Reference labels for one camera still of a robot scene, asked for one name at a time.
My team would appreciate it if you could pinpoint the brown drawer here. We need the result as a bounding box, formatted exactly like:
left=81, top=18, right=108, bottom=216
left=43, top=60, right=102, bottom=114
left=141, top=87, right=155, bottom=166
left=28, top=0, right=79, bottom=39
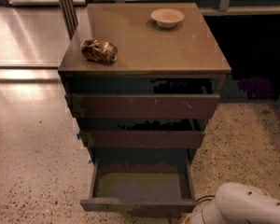
left=65, top=93, right=219, bottom=119
left=80, top=130, right=204, bottom=149
left=80, top=161, right=198, bottom=218

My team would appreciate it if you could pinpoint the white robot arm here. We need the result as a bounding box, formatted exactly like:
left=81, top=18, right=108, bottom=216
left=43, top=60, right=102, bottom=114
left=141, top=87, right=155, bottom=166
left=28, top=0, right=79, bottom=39
left=182, top=182, right=280, bottom=224

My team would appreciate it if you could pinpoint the brown drawer cabinet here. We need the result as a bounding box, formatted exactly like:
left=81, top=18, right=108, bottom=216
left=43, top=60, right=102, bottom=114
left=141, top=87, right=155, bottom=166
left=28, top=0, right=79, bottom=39
left=59, top=4, right=231, bottom=160

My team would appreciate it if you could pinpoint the crushed brown can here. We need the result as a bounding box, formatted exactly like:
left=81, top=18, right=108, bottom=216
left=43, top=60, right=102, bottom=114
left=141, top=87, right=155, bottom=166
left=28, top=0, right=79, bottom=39
left=81, top=39, right=118, bottom=63

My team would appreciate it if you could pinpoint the beige shallow bowl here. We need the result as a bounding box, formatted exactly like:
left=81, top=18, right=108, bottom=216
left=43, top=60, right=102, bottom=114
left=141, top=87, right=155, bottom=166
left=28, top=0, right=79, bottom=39
left=151, top=8, right=185, bottom=29

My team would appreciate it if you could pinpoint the black floor cable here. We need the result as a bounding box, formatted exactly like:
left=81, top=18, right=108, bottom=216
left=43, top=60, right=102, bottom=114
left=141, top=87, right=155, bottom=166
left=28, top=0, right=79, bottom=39
left=195, top=194, right=217, bottom=203

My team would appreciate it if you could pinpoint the metal vertical post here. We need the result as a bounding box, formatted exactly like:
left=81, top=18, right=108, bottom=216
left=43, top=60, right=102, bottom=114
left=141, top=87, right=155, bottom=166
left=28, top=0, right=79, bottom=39
left=59, top=0, right=78, bottom=38

